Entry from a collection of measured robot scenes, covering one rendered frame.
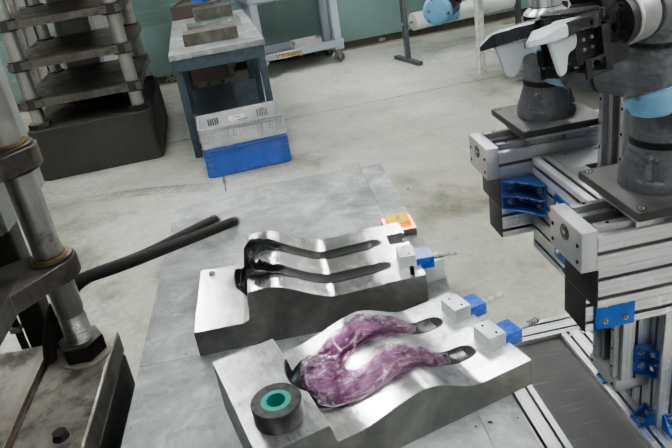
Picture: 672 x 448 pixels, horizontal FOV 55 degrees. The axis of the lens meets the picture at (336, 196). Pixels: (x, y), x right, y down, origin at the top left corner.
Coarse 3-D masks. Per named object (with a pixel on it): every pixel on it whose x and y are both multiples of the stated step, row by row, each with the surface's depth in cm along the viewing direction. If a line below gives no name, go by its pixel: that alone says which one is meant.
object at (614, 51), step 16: (624, 0) 81; (544, 16) 80; (560, 16) 78; (624, 16) 82; (640, 16) 81; (592, 32) 79; (608, 32) 78; (624, 32) 83; (544, 48) 81; (576, 48) 77; (592, 48) 79; (608, 48) 79; (624, 48) 83; (544, 64) 82; (576, 64) 78; (592, 64) 80; (608, 64) 79
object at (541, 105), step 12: (528, 84) 167; (540, 84) 165; (552, 84) 164; (528, 96) 168; (540, 96) 166; (552, 96) 165; (564, 96) 165; (528, 108) 168; (540, 108) 167; (552, 108) 165; (564, 108) 166; (540, 120) 167; (552, 120) 166
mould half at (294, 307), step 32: (256, 256) 145; (288, 256) 146; (352, 256) 148; (384, 256) 145; (224, 288) 149; (256, 288) 132; (288, 288) 133; (320, 288) 137; (352, 288) 136; (384, 288) 136; (416, 288) 137; (224, 320) 137; (256, 320) 135; (288, 320) 136; (320, 320) 137
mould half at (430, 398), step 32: (416, 320) 128; (448, 320) 127; (480, 320) 125; (256, 352) 117; (288, 352) 122; (352, 352) 117; (480, 352) 117; (512, 352) 115; (224, 384) 110; (256, 384) 109; (384, 384) 107; (416, 384) 105; (448, 384) 106; (480, 384) 109; (512, 384) 113; (320, 416) 100; (352, 416) 104; (384, 416) 102; (416, 416) 105; (448, 416) 109
